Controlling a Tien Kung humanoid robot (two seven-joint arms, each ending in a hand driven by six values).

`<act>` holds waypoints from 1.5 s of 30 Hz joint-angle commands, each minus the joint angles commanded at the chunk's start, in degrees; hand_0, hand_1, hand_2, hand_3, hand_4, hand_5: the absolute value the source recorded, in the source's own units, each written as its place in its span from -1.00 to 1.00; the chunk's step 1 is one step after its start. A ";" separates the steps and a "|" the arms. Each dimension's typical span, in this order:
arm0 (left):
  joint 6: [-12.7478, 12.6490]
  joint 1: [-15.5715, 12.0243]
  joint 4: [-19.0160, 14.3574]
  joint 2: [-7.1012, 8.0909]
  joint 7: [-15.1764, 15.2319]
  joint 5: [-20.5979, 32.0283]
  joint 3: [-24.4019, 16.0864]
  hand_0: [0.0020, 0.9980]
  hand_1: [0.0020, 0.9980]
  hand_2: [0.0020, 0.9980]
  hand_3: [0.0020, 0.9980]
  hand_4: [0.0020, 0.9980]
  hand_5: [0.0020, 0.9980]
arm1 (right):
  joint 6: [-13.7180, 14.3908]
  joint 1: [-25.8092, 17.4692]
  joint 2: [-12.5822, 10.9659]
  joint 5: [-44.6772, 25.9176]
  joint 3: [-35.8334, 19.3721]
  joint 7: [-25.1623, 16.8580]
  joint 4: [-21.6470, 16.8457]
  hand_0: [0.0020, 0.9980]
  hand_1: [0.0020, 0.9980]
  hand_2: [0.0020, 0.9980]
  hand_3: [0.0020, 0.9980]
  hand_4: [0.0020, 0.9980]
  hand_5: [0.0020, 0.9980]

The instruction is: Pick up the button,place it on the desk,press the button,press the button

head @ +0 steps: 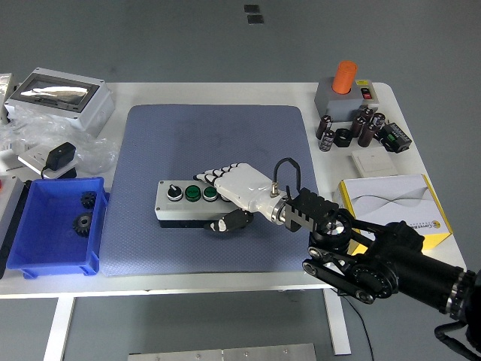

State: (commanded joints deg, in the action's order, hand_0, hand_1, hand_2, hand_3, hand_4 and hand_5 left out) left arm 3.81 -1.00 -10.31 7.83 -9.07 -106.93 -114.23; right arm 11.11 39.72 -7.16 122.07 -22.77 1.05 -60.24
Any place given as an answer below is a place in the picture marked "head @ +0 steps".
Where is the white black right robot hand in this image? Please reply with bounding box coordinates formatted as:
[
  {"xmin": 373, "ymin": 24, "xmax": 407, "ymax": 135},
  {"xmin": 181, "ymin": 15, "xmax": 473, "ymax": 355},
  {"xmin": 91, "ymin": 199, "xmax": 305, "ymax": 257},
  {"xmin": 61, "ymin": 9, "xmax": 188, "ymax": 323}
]
[{"xmin": 192, "ymin": 162, "xmax": 282, "ymax": 235}]

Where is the grey four-button control box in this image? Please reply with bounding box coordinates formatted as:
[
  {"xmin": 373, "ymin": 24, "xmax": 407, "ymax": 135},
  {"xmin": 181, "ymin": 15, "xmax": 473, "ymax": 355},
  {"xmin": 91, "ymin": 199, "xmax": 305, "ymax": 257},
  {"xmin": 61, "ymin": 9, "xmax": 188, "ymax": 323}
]
[{"xmin": 154, "ymin": 179, "xmax": 244, "ymax": 229}]

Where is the grey-blue textured mat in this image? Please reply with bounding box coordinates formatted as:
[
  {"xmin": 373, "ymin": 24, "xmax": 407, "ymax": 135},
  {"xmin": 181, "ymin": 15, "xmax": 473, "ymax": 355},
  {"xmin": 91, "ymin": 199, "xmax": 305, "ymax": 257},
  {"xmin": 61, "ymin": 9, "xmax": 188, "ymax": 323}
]
[{"xmin": 100, "ymin": 104, "xmax": 327, "ymax": 278}]

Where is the black hex nut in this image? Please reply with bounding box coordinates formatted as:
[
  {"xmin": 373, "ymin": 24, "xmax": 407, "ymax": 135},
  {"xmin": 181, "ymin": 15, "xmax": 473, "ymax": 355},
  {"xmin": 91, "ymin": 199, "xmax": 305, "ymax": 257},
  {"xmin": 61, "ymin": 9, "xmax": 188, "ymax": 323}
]
[{"xmin": 333, "ymin": 128, "xmax": 352, "ymax": 148}]

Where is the grey block base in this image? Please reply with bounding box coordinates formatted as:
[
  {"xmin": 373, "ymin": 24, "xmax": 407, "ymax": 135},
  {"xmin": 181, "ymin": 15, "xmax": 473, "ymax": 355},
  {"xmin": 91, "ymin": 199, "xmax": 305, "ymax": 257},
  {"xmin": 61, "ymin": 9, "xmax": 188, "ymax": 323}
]
[{"xmin": 313, "ymin": 77, "xmax": 365, "ymax": 123}]

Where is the clear plastic bag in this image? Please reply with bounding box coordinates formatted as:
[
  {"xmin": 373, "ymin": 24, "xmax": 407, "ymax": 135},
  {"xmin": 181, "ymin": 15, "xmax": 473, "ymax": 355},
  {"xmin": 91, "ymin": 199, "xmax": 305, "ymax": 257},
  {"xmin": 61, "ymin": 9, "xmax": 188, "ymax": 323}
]
[{"xmin": 0, "ymin": 107, "xmax": 120, "ymax": 174}]

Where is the orange cylinder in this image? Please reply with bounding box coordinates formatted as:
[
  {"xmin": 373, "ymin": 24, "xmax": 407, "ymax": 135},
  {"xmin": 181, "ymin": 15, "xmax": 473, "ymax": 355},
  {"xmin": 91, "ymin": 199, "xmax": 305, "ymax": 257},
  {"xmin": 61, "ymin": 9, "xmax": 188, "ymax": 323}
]
[{"xmin": 331, "ymin": 60, "xmax": 358, "ymax": 96}]

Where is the small black gear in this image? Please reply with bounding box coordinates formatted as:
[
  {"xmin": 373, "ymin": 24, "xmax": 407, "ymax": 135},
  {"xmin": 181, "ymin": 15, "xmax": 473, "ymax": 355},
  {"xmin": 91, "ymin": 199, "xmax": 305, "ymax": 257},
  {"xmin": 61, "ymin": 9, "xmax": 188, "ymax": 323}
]
[{"xmin": 80, "ymin": 190, "xmax": 98, "ymax": 210}]

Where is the white yellow carton box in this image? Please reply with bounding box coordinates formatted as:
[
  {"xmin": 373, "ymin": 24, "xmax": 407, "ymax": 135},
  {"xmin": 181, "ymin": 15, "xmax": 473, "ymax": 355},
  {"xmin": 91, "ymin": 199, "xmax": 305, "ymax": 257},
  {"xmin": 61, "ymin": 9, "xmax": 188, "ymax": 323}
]
[{"xmin": 332, "ymin": 173, "xmax": 454, "ymax": 253}]

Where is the black relay module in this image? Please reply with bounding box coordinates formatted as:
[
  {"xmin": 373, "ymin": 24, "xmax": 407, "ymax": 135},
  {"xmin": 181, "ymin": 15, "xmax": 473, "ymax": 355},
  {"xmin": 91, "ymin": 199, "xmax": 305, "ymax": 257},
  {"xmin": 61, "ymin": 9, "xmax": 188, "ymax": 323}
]
[{"xmin": 377, "ymin": 122, "xmax": 413, "ymax": 154}]

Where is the large black gear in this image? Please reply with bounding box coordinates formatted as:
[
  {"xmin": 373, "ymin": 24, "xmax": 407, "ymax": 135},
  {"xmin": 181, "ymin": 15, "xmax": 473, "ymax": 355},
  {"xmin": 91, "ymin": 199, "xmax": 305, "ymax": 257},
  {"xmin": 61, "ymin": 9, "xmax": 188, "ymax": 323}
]
[{"xmin": 71, "ymin": 211, "xmax": 94, "ymax": 238}]

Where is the grey metal plate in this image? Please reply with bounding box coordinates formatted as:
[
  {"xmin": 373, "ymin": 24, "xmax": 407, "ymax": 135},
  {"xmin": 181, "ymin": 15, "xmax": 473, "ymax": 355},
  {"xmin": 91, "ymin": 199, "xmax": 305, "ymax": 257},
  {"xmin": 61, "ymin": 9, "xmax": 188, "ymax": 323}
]
[{"xmin": 127, "ymin": 342, "xmax": 316, "ymax": 361}]

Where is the white table leg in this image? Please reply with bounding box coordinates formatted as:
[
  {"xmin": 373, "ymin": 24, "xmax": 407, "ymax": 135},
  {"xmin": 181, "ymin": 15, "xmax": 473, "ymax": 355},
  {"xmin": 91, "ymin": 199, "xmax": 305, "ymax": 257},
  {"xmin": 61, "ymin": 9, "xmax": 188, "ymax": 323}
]
[
  {"xmin": 323, "ymin": 288, "xmax": 352, "ymax": 356},
  {"xmin": 43, "ymin": 296, "xmax": 76, "ymax": 361}
]

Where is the black power adapter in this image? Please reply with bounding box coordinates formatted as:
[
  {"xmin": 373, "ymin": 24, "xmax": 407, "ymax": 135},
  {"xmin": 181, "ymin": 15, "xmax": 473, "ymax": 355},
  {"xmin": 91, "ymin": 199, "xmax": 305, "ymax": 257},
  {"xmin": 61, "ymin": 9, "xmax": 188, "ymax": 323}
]
[{"xmin": 40, "ymin": 141, "xmax": 77, "ymax": 180}]

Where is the blue plastic bin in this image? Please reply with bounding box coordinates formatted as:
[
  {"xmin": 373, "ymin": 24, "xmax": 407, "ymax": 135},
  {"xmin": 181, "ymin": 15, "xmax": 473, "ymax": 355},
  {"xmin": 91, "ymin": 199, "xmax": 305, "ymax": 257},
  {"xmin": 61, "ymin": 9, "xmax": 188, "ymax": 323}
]
[{"xmin": 6, "ymin": 176, "xmax": 110, "ymax": 280}]

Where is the silver foil pouch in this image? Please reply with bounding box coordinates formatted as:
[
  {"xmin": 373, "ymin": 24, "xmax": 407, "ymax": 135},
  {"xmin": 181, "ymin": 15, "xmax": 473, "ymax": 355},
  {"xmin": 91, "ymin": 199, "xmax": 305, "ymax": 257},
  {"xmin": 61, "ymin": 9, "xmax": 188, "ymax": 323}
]
[{"xmin": 0, "ymin": 73, "xmax": 20, "ymax": 123}]

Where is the white wall switch plate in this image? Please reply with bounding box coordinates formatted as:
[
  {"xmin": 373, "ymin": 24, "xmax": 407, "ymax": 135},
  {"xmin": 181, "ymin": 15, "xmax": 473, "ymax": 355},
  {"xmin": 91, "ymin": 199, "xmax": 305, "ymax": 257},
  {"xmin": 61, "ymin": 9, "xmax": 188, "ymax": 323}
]
[{"xmin": 351, "ymin": 147, "xmax": 399, "ymax": 177}]

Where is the white red-black switch box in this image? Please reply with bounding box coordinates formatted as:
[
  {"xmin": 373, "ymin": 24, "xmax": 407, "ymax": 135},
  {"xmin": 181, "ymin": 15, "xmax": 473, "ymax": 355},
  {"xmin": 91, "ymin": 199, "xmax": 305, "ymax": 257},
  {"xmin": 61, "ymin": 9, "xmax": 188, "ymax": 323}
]
[{"xmin": 354, "ymin": 79, "xmax": 380, "ymax": 114}]

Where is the white enclosure with clear window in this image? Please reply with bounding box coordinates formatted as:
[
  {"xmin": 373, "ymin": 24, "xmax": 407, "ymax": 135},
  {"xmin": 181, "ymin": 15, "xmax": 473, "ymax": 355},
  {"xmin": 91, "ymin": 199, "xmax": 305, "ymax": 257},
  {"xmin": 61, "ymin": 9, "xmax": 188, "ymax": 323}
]
[{"xmin": 3, "ymin": 67, "xmax": 116, "ymax": 139}]

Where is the thin black cable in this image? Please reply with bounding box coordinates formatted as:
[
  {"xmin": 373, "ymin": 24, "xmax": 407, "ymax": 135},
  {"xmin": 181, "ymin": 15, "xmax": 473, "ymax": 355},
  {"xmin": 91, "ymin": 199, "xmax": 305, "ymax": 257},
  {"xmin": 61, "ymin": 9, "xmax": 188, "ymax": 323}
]
[{"xmin": 340, "ymin": 292, "xmax": 375, "ymax": 361}]

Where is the white wall socket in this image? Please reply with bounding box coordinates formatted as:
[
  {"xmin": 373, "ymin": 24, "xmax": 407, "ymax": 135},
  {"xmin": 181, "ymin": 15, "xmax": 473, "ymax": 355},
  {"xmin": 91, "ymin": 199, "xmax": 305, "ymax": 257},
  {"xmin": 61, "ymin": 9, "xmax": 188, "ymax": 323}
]
[{"xmin": 17, "ymin": 145, "xmax": 80, "ymax": 180}]

